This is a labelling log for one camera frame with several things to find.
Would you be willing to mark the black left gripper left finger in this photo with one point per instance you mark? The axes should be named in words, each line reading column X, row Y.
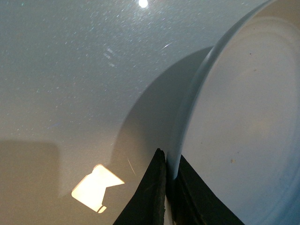
column 147, row 206

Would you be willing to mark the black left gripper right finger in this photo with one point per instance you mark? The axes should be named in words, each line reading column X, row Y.
column 193, row 202

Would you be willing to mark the grey round plate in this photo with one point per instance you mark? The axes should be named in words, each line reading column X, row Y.
column 239, row 122

